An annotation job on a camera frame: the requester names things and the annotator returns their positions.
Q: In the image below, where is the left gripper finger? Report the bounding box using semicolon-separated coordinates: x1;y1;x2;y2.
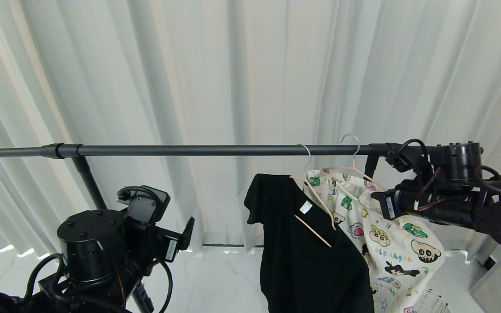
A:
179;216;196;251

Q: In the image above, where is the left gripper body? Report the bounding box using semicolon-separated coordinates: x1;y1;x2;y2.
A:
144;226;187;264

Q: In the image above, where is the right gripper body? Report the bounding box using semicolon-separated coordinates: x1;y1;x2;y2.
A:
371;185;492;227

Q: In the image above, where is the cream printed garment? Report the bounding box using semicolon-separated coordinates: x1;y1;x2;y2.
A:
304;170;446;313

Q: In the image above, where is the pink clothes hanger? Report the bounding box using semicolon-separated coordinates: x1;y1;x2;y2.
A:
290;144;337;248
321;134;389;193

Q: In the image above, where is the black sleeveless shirt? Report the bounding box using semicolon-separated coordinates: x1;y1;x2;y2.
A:
244;173;376;313

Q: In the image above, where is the black clothes rack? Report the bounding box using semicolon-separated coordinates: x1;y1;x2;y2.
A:
0;143;434;313

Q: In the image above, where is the white laundry basket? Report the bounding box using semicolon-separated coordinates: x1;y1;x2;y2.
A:
411;287;454;313

